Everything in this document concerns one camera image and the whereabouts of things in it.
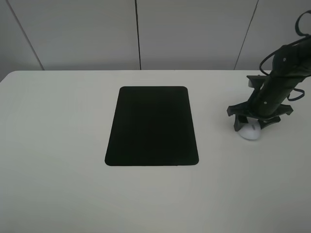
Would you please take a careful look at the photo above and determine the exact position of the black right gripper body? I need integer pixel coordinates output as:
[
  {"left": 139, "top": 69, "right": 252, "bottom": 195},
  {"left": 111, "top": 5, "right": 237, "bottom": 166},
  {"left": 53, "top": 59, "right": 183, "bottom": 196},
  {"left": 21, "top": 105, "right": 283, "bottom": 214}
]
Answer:
[{"left": 227, "top": 75, "right": 303, "bottom": 121}]

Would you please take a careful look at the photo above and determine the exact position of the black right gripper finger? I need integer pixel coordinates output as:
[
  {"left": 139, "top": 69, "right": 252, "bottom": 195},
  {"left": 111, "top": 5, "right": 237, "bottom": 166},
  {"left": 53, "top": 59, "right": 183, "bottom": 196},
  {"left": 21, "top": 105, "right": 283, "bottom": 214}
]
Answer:
[
  {"left": 234, "top": 115, "right": 248, "bottom": 132},
  {"left": 259, "top": 116, "right": 280, "bottom": 129}
]

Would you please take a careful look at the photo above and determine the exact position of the white computer mouse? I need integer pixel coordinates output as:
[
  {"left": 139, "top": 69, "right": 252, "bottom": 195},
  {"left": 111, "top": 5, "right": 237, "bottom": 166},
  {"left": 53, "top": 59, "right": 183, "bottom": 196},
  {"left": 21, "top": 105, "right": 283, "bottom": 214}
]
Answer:
[{"left": 238, "top": 121, "right": 261, "bottom": 140}]

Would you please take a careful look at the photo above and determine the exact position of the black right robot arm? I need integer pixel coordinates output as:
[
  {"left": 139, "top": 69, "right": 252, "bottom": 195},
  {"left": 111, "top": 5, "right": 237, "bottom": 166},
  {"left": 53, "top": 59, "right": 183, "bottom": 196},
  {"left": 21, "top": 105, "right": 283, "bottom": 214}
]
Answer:
[{"left": 227, "top": 36, "right": 311, "bottom": 131}]

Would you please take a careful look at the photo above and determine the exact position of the black rectangular mouse pad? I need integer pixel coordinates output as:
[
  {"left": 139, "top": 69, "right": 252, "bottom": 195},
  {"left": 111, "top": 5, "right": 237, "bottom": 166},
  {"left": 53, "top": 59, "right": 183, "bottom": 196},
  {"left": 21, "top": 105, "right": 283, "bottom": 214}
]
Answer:
[{"left": 104, "top": 86, "right": 199, "bottom": 166}]

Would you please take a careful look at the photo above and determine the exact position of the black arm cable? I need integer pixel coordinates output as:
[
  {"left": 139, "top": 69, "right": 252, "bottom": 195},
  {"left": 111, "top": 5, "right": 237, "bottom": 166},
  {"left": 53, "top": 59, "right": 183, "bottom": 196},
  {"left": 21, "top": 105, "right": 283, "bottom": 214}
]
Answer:
[{"left": 259, "top": 9, "right": 311, "bottom": 102}]

